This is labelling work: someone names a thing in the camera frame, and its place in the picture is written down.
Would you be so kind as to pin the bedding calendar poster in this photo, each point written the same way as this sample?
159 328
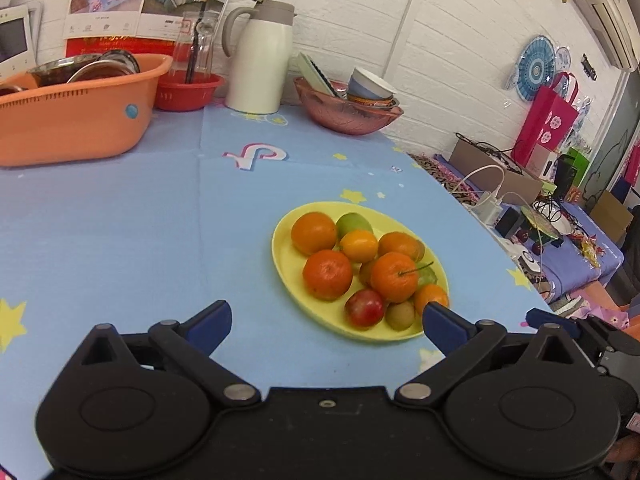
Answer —
135 25

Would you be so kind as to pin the small yellow-orange citrus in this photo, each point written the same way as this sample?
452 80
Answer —
360 246

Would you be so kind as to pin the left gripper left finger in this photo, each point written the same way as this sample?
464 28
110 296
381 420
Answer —
188 347

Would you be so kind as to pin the large orange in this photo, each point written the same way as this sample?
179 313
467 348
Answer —
403 243

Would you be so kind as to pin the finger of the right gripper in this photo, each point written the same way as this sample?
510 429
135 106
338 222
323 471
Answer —
537 318

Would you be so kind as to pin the white air conditioner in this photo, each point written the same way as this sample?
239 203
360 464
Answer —
614 25

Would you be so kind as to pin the brown-red plum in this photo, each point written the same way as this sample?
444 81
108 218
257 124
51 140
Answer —
364 273

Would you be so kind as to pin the orange plastic basket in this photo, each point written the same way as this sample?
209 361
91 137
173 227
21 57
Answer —
84 120

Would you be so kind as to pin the brown kiwi fruit front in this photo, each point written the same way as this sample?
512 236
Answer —
400 316

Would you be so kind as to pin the white countertop appliance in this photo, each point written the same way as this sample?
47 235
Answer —
19 35

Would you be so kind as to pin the glass pitcher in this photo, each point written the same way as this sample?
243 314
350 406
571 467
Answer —
192 59

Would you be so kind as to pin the metal bowls in basket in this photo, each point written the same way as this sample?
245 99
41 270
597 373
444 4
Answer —
113 63

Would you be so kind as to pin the white charger with cable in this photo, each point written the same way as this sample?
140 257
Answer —
488 207

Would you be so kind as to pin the white thermos jug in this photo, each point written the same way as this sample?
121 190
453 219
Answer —
259 41

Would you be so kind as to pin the dark orange tangerine on plate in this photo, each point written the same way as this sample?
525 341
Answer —
327 275

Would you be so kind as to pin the white blue ceramic bowl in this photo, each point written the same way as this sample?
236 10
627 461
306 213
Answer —
366 85

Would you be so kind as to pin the yellow plastic plate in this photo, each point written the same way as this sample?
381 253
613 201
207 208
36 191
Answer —
357 271

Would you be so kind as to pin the green apple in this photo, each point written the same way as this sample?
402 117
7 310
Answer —
426 276

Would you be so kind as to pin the red plastic bowl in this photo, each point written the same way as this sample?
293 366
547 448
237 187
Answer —
173 94

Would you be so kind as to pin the pink glass bowl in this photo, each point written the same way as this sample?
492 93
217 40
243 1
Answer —
341 115

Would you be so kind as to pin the small orange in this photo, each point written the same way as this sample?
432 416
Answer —
429 293

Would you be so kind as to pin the white dish in bowl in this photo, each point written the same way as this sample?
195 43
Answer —
314 76

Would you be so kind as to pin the green fruit on plate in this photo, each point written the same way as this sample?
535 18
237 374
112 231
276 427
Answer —
352 221

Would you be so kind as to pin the blue round wall fan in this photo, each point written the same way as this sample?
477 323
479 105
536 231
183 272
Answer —
535 67

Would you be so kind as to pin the red apple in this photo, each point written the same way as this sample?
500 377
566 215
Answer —
365 308

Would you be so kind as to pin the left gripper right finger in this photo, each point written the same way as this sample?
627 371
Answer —
466 348

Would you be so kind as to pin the brown cardboard box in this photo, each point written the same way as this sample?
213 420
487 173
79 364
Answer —
487 171

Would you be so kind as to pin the orange with black stem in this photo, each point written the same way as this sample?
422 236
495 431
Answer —
395 276

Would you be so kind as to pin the pink gift bag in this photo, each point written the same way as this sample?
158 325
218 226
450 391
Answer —
548 121

